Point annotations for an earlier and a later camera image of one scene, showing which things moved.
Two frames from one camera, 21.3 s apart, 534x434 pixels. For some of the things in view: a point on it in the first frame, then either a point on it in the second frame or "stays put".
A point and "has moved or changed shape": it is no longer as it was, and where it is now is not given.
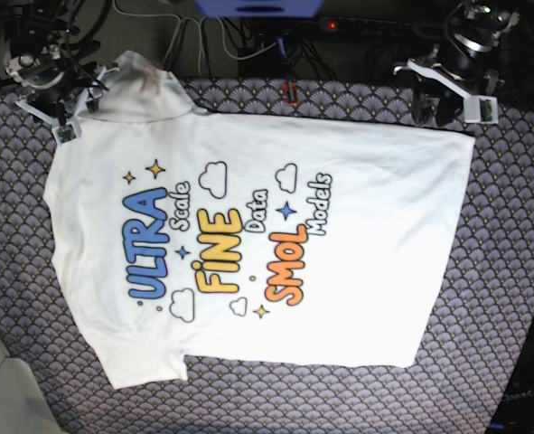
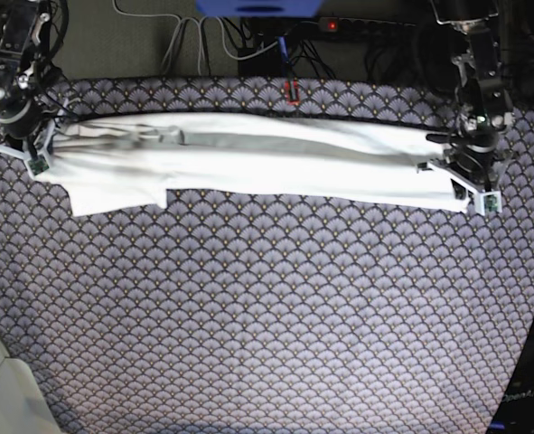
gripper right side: (464, 67) to (473, 154)
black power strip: (369, 27) stays put
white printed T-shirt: (181, 233) has moved or changed shape
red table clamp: (287, 101) stays put
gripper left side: (59, 83) to (21, 112)
